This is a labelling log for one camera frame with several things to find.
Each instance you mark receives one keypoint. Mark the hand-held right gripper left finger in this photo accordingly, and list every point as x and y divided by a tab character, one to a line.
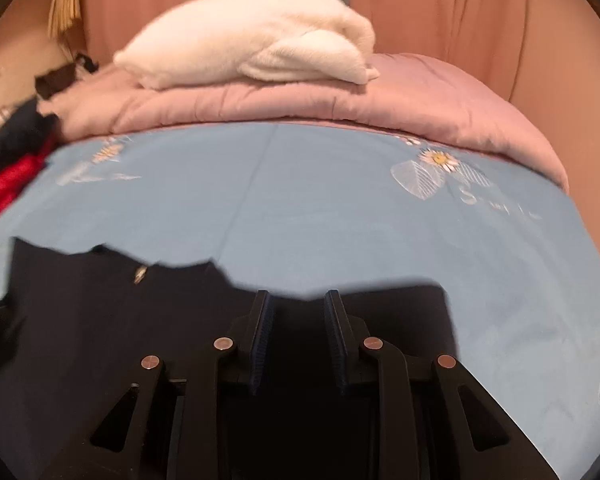
260	330

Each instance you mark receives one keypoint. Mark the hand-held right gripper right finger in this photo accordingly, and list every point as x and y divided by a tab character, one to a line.
336	330

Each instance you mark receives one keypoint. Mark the dark navy jacket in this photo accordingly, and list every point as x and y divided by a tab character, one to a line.
105	335

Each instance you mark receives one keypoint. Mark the blue floral bedsheet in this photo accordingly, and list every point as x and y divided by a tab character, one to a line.
355	210

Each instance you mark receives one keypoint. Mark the pink quilt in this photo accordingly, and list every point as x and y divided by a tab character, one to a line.
330	100

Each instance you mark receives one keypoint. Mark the folded red down jacket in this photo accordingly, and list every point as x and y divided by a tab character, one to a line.
10	185

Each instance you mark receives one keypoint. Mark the white plush blanket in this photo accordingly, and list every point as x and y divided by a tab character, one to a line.
250	35

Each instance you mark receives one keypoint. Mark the folded navy garment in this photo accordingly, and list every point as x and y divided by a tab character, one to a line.
17	135

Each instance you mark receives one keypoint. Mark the black crumpled cloth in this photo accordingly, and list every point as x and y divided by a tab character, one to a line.
60	77

